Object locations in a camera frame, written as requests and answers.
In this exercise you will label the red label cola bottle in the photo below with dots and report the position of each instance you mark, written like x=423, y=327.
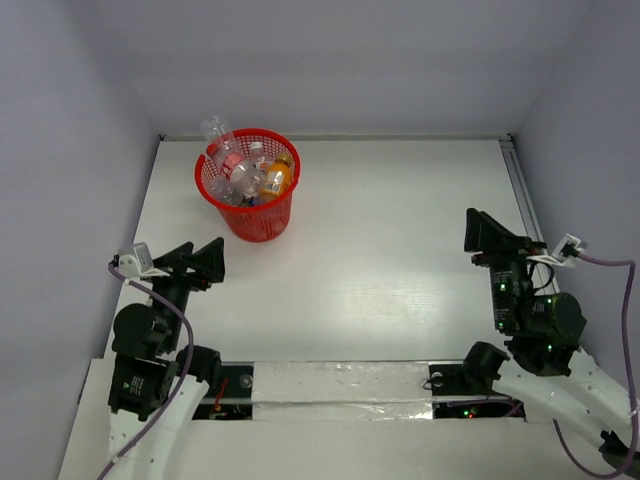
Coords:
x=240, y=167

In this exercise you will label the white orange label bottle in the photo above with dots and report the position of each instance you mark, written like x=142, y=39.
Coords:
x=259, y=156

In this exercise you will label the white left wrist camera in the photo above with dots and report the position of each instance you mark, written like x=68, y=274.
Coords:
x=135, y=261

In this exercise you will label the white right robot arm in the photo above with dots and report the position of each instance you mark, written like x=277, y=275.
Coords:
x=542, y=362

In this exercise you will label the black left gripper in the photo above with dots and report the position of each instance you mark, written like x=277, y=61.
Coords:
x=185, y=279

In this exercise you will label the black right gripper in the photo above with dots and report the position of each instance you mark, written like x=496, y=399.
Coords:
x=494, y=241

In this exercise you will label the red mesh plastic bin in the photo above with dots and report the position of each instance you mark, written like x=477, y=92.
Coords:
x=255, y=223

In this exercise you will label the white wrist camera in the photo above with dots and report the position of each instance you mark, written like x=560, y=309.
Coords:
x=565, y=253
x=135, y=261

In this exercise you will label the aluminium rail on right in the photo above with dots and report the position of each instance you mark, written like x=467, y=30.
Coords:
x=523, y=200

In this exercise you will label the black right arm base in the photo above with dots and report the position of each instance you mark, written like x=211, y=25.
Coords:
x=455, y=397

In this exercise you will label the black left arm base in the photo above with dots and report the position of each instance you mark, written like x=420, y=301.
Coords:
x=232, y=400

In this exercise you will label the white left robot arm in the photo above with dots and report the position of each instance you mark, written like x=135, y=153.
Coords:
x=160, y=375

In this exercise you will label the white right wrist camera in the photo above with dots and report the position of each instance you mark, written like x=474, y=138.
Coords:
x=565, y=253

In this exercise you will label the large clear plastic bottle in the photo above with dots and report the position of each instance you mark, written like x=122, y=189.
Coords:
x=217, y=131

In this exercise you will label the orange juice bottle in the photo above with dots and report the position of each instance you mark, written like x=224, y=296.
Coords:
x=278, y=178

